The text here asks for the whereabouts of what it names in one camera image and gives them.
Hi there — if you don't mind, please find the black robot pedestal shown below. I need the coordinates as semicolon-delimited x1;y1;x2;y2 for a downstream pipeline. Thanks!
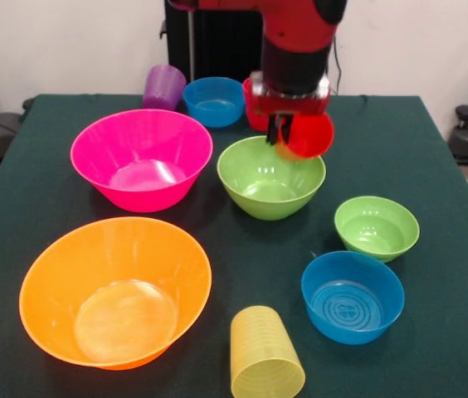
159;7;266;84

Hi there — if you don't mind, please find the crimson pink plastic cup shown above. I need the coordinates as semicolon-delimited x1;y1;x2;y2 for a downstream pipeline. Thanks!
241;78;271;133

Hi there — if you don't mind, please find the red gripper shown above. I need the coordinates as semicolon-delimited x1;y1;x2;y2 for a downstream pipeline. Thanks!
249;70;332;146

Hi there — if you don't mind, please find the blue plastic bowl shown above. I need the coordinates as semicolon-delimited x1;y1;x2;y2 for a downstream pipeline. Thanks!
182;76;246;129
300;250;406;346

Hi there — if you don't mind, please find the dark green table cloth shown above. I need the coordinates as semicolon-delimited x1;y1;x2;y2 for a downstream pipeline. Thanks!
0;94;468;398

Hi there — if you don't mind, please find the orange plastic bowl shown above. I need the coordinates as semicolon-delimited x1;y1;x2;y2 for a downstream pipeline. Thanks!
18;216;213;371

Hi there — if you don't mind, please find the large pink plastic bowl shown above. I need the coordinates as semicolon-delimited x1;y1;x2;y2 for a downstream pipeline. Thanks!
70;108;214;214

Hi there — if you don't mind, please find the red plastic cup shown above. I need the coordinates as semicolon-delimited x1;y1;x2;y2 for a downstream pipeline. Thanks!
274;112;336;163

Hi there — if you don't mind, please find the purple plastic cup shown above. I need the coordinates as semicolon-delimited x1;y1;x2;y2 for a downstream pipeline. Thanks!
142;64;188;112

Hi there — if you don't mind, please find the small green plastic bowl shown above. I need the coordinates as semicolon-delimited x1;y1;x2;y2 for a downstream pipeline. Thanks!
334;195;421;264

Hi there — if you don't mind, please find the yellow plastic cup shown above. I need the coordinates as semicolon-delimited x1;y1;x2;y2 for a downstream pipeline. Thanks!
229;305;306;398

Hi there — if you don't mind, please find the large green plastic bowl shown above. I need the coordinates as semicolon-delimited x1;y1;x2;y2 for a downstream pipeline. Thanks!
216;135;327;221

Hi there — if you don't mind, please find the black hanging cable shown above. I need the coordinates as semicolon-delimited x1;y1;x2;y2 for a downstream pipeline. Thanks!
327;35;344;95

